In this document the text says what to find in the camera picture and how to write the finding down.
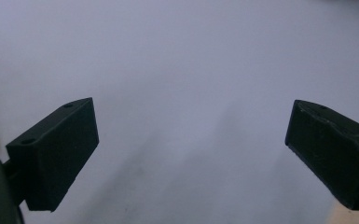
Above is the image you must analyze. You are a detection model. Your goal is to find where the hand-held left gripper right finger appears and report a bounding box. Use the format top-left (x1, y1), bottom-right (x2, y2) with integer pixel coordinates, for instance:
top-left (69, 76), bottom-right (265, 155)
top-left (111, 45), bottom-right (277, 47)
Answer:
top-left (284, 99), bottom-right (359, 212)

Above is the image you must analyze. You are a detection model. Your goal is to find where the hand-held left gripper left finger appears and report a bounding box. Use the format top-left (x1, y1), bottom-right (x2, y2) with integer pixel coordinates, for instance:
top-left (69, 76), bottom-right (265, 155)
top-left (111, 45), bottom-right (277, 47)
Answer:
top-left (2, 97), bottom-right (100, 213)

